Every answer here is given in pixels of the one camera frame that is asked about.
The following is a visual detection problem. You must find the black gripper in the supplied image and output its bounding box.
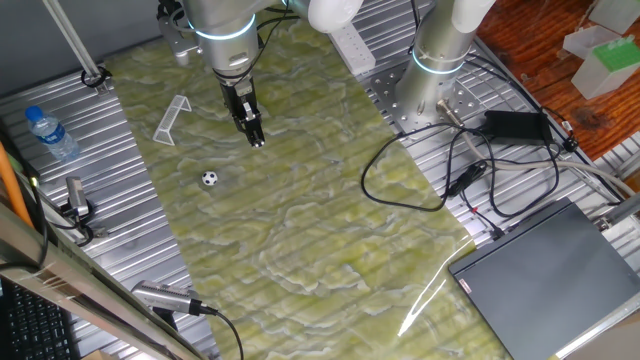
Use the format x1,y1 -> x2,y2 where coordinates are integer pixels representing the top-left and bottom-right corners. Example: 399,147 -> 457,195
213,67 -> 267,148

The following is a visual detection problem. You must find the white mesh toy goal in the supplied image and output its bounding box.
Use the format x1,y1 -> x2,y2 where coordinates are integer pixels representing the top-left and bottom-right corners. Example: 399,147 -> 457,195
152,94 -> 193,147

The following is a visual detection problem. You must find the green marbled mat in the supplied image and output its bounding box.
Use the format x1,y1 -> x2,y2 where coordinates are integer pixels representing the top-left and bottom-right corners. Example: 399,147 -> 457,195
103,9 -> 511,360

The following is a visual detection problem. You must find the white power strip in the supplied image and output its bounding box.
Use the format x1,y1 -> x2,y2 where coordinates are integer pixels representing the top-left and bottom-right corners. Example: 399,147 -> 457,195
327,22 -> 377,77

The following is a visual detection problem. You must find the slim aluminium pole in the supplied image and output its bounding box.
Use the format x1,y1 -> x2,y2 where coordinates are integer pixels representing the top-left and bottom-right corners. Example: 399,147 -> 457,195
42,0 -> 110,95

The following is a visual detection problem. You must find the clear water bottle blue cap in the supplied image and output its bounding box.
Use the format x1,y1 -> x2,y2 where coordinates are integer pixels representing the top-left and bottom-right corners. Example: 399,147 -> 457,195
24,105 -> 81,164

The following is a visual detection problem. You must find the orange pole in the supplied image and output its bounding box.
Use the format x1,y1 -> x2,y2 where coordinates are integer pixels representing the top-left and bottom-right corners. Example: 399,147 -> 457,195
0,142 -> 34,229

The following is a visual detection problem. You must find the black power adapter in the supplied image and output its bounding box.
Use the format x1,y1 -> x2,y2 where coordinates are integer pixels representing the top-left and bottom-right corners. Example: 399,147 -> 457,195
482,109 -> 554,146

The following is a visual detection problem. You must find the wooden table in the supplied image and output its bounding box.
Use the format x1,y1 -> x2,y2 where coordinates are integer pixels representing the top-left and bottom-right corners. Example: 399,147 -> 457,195
474,0 -> 640,161

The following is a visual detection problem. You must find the black keyboard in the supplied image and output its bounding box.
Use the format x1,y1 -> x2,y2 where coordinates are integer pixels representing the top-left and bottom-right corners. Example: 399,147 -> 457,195
0,279 -> 81,360

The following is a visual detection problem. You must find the dark grey closed laptop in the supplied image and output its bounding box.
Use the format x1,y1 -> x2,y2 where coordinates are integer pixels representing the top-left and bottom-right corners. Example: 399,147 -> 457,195
448,196 -> 640,360

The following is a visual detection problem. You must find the clear plastic box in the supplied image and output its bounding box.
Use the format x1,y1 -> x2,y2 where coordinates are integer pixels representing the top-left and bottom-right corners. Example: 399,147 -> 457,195
563,24 -> 621,60
588,0 -> 640,35

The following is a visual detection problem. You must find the clear box green insert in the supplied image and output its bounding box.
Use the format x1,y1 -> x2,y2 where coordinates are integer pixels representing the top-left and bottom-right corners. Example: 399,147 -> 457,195
571,35 -> 640,100

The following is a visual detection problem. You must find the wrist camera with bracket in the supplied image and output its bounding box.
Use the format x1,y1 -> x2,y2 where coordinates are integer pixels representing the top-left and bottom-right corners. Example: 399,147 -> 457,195
157,0 -> 202,67

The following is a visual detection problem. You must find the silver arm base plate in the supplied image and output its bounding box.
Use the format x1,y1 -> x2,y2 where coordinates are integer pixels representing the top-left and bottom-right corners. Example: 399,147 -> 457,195
367,62 -> 484,136

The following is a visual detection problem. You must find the small silver camera black mount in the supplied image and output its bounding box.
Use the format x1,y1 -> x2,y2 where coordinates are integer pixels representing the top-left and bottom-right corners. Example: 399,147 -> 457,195
59,176 -> 96,246

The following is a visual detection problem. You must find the long silver camera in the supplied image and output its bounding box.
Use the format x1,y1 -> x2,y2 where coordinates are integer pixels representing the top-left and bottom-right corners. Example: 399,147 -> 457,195
130,279 -> 204,317

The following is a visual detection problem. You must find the black camera cable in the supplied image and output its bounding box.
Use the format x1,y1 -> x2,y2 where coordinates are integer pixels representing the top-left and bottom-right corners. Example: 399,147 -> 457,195
199,304 -> 245,360

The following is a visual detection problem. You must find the long black looped cable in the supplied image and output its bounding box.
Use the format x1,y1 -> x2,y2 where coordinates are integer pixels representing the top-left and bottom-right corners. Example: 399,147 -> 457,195
360,122 -> 561,219

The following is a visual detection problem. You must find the thin black cable red tag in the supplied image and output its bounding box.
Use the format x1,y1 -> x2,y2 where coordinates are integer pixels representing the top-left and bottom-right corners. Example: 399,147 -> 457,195
459,192 -> 505,239

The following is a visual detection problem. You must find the aluminium frame beam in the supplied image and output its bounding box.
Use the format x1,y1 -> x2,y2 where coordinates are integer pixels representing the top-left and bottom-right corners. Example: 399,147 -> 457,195
0,202 -> 209,360

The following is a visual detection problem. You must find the thick grey cable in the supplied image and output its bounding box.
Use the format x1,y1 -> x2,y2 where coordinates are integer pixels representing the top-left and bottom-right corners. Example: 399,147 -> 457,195
435,98 -> 640,197

